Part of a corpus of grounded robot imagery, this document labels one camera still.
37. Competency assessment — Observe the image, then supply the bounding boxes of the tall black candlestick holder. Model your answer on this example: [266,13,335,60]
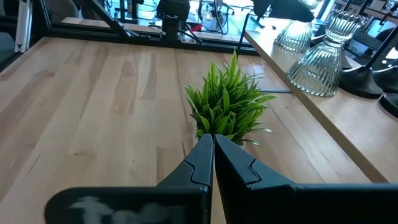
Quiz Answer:
[379,92,398,118]

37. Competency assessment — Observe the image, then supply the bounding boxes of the medium black candlestick holder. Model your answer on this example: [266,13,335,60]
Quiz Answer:
[372,58,398,94]

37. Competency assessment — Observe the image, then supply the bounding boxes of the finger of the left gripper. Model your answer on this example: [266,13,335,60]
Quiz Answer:
[253,0,315,23]

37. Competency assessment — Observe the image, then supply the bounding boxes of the black aluminium table frame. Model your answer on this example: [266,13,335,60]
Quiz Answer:
[30,0,261,56]

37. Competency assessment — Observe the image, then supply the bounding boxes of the round floor fan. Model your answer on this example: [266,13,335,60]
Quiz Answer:
[198,0,236,32]

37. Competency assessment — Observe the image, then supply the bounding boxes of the wooden shelf riser black frame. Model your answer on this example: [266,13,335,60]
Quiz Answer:
[236,12,398,184]

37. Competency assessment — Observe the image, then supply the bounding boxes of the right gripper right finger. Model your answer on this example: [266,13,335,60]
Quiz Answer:
[214,134,398,224]

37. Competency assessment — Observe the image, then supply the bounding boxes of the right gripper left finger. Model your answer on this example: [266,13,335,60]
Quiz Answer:
[45,133,215,224]

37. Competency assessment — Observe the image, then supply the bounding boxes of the green plant in white pot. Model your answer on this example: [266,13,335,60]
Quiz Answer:
[183,49,277,147]

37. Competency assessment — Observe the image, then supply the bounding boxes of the ribbed clear glass candle holder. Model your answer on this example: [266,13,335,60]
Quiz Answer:
[285,9,369,98]
[275,0,321,53]

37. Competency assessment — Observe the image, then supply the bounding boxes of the white aluminium profile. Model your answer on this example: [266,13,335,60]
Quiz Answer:
[14,0,34,54]

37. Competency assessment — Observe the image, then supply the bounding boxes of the short black candlestick holder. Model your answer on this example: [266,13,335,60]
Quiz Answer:
[338,26,398,100]

